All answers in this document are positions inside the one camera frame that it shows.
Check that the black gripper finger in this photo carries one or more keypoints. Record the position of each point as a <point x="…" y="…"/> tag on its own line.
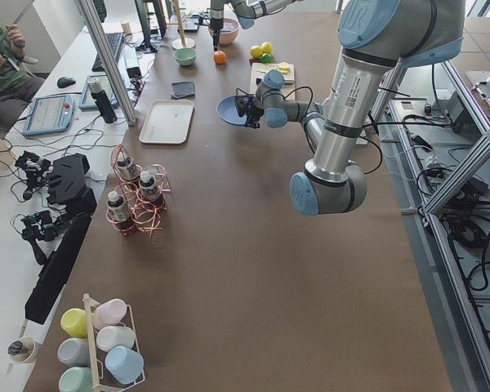
<point x="216" y="39"/>
<point x="241" y="106"/>

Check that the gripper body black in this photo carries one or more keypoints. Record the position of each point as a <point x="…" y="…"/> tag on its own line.
<point x="216" y="23"/>
<point x="250" y="110"/>

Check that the blue plate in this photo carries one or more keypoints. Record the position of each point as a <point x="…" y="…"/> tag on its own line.
<point x="228" y="113"/>

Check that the orange fruit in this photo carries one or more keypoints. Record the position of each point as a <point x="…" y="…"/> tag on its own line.
<point x="220" y="57"/>

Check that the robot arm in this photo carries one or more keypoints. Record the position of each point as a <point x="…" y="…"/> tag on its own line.
<point x="246" y="13"/>
<point x="375" y="37"/>

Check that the pink bowl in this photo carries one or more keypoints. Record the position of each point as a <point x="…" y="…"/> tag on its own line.
<point x="229" y="32"/>

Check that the round wooden stand base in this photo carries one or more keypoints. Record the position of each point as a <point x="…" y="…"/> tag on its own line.
<point x="182" y="41"/>

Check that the wooden cutting board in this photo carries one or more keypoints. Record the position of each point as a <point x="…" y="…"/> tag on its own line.
<point x="289" y="81"/>

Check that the mint green bowl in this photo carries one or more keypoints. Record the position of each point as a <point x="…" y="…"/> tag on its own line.
<point x="185" y="56"/>

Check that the yellow lemon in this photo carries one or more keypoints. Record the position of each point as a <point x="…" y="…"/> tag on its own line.
<point x="256" y="52"/>
<point x="267" y="47"/>

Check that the green lime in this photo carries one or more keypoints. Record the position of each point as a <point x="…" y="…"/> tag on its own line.
<point x="265" y="58"/>

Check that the yellow peeler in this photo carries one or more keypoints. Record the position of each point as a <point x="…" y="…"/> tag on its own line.
<point x="283" y="67"/>

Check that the grey folded cloth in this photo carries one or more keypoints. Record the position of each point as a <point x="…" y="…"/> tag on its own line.
<point x="182" y="89"/>

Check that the black monitor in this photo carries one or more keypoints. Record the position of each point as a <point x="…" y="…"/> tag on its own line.
<point x="152" y="23"/>

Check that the beige plastic tray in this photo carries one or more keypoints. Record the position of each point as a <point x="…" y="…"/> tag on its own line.
<point x="167" y="122"/>

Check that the black keyboard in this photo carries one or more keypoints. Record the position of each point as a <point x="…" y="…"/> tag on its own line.
<point x="115" y="43"/>

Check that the dark sauce bottle middle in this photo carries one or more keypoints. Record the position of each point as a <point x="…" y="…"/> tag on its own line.
<point x="150" y="190"/>

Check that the dark sauce bottle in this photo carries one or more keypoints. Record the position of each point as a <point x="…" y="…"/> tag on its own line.
<point x="127" y="169"/>
<point x="119" y="213"/>
<point x="150" y="190"/>

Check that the black thermos bottle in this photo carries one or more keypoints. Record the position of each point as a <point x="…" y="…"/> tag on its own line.
<point x="102" y="101"/>

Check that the dark sauce bottle back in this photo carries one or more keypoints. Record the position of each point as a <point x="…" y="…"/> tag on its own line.
<point x="127" y="169"/>

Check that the blue teach pendant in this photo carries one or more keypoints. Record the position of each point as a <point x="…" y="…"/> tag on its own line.
<point x="86" y="103"/>
<point x="49" y="114"/>

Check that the black computer mouse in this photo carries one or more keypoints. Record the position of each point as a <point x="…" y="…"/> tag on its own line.
<point x="64" y="82"/>

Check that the dark sauce bottle front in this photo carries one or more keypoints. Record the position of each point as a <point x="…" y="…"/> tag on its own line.
<point x="119" y="213"/>

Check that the seated person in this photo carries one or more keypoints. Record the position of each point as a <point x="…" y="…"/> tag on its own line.
<point x="17" y="86"/>

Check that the pink cup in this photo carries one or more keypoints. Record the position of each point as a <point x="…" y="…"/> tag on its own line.
<point x="109" y="313"/>

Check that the white cup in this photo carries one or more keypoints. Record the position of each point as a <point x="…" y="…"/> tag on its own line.
<point x="110" y="336"/>

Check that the yellow cup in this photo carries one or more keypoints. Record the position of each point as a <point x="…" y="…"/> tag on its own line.
<point x="74" y="322"/>

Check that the blue cup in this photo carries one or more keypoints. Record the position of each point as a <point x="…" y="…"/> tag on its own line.
<point x="124" y="364"/>

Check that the grey cup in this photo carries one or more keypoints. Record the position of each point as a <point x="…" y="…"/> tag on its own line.
<point x="74" y="352"/>

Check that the mint cup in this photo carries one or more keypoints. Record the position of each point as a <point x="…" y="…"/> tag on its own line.
<point x="76" y="379"/>

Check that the paper cup with tools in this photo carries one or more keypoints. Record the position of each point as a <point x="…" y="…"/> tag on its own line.
<point x="23" y="350"/>

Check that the copper wire bottle rack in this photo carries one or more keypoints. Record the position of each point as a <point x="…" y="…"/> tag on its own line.
<point x="146" y="215"/>

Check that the white wire cup rack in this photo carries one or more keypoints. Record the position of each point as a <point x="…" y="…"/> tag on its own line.
<point x="101" y="379"/>

